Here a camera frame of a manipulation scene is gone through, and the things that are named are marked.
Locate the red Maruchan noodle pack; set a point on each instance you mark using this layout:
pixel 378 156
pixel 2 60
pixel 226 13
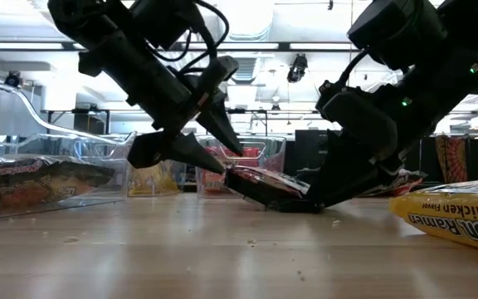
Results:
pixel 212 182

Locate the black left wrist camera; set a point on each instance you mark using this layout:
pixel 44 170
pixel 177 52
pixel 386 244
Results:
pixel 164 21

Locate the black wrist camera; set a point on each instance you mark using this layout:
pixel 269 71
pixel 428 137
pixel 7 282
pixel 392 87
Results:
pixel 396 29
pixel 164 21

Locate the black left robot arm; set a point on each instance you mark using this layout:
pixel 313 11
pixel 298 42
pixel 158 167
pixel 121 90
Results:
pixel 110 50

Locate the clear plastic bin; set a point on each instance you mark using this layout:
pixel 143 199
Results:
pixel 272 166
pixel 181 182
pixel 56 141

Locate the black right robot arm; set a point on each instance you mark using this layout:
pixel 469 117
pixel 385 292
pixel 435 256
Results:
pixel 450 83

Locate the black cabinet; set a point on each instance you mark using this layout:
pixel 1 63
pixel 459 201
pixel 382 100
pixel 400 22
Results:
pixel 309 149

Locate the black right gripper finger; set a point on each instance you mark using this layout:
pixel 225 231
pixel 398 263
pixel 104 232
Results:
pixel 301 206
pixel 347 174

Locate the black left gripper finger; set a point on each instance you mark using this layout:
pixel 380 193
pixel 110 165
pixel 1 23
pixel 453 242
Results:
pixel 220 122
pixel 168 149

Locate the yellow Maruchan chicken ramen pack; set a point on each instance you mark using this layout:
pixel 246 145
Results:
pixel 450 216
pixel 152 180

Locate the black hanging camera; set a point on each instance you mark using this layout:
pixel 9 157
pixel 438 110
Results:
pixel 13 79
pixel 297 68

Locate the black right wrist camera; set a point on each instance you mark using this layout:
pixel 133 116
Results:
pixel 396 29

